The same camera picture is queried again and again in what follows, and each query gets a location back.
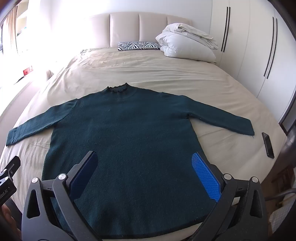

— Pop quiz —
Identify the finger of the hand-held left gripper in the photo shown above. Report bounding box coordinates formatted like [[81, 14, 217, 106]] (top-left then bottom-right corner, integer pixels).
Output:
[[0, 156, 21, 183]]

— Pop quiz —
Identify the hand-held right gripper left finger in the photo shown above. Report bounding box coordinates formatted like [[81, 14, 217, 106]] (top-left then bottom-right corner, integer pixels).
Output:
[[21, 151, 99, 241]]

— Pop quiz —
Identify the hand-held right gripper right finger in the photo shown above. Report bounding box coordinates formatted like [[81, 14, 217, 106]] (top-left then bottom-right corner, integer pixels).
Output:
[[185, 152, 270, 241]]

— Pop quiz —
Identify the dark green blanket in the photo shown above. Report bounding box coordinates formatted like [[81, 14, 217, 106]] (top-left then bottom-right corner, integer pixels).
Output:
[[6, 83, 255, 239]]

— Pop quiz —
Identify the black smartphone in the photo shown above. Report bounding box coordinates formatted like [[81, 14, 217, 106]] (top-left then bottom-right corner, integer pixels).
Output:
[[262, 132, 275, 159]]

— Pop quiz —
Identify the white window ledge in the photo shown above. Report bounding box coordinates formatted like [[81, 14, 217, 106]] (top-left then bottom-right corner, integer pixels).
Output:
[[0, 70, 55, 116]]

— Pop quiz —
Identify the beige bed sheet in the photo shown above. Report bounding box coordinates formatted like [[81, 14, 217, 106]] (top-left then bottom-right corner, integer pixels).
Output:
[[0, 47, 288, 241]]

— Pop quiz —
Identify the white pillow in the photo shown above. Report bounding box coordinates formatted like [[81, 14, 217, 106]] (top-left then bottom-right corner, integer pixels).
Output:
[[159, 35, 216, 63]]

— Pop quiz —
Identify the white wardrobe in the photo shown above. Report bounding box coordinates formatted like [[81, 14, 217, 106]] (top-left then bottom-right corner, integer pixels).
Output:
[[209, 0, 296, 121]]

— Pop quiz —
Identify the zebra print pillow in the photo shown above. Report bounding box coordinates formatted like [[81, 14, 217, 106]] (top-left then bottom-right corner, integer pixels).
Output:
[[117, 42, 161, 51]]

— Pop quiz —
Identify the beige curtain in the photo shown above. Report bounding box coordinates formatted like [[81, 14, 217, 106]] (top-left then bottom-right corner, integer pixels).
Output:
[[5, 5, 19, 54]]

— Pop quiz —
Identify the white folded duvet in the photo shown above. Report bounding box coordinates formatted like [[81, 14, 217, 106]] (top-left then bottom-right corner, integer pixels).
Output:
[[155, 23, 219, 50]]

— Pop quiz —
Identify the beige padded headboard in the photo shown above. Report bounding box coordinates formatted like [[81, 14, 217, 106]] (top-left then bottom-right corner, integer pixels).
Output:
[[89, 13, 193, 48]]

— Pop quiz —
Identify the black wardrobe handle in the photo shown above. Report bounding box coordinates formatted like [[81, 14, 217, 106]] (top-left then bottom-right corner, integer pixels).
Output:
[[264, 17, 274, 77], [221, 7, 228, 52], [224, 6, 231, 52]]

